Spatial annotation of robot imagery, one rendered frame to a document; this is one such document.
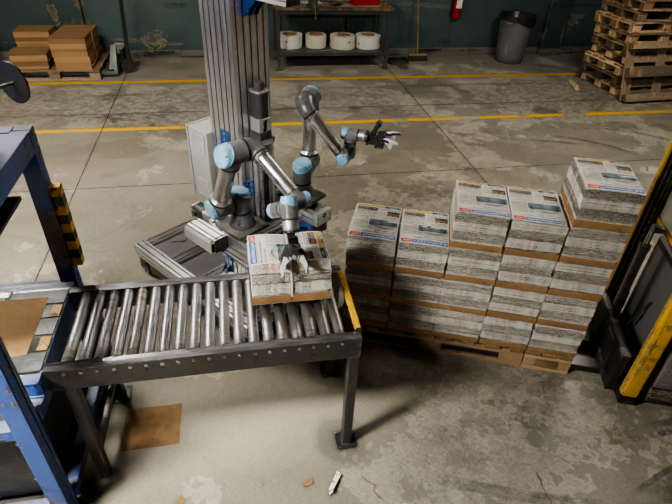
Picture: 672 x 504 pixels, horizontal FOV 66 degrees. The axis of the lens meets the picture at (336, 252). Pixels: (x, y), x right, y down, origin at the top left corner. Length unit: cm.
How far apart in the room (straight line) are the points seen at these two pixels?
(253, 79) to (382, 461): 215
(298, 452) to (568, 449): 147
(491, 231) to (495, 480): 129
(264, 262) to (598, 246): 174
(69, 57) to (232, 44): 574
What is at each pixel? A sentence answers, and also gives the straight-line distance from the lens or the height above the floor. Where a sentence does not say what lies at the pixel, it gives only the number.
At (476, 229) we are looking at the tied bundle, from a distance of 291.
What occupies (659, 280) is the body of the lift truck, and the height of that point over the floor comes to 61.
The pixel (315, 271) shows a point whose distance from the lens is 241.
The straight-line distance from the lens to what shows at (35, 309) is 279.
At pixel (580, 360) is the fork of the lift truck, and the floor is 7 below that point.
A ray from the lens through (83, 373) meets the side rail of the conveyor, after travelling 245.
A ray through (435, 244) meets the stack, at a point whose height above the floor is 83.
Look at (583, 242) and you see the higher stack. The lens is 301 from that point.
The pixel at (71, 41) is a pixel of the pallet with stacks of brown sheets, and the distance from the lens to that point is 839.
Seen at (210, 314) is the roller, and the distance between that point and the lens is 251.
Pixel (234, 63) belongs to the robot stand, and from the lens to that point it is 289.
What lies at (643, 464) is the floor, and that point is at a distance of 342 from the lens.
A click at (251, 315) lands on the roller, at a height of 80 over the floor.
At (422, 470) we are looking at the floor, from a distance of 296.
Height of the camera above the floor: 248
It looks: 36 degrees down
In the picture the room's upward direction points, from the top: 3 degrees clockwise
